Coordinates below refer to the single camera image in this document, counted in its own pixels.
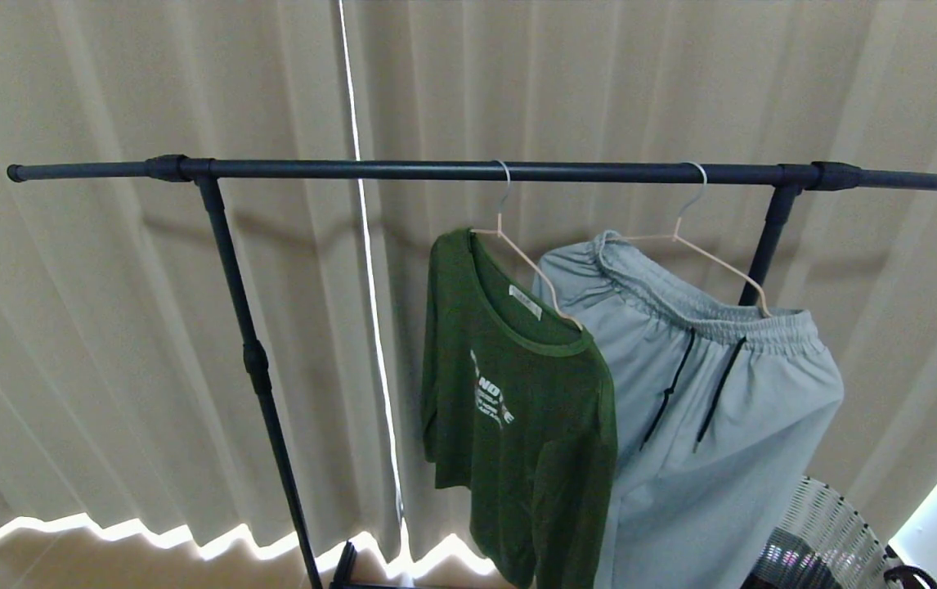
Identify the pink clothes hanger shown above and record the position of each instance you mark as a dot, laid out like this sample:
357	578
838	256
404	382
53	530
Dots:
499	225
676	229

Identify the green long-sleeved shirt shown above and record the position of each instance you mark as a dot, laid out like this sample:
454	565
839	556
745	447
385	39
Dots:
534	491

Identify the pale grey shorts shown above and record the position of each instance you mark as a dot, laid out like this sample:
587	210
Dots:
722	491

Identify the black clothes rack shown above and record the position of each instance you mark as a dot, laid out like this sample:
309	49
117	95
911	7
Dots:
354	170

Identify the white laundry basket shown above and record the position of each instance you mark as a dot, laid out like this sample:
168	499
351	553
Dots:
828	523

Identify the beige curtain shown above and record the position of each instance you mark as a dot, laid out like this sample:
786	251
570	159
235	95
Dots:
109	327

